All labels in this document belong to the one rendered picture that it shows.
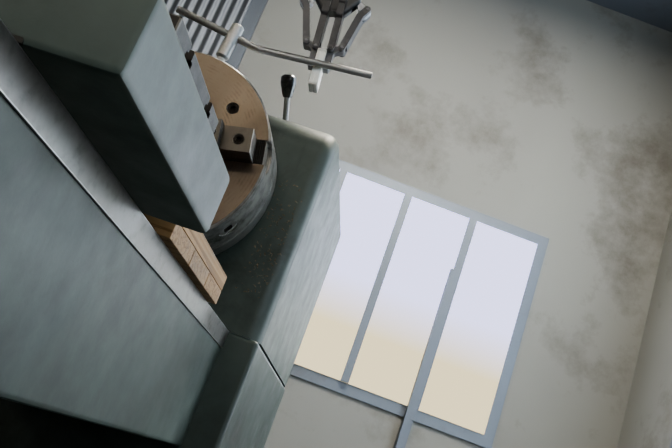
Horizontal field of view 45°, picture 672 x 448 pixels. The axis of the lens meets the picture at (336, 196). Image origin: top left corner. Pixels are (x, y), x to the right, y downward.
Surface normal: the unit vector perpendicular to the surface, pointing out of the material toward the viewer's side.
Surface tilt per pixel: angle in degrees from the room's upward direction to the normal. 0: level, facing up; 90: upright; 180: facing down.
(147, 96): 90
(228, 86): 90
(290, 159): 90
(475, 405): 90
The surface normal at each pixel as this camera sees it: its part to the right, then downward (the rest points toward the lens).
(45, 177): 0.94, 0.31
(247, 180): -0.01, -0.34
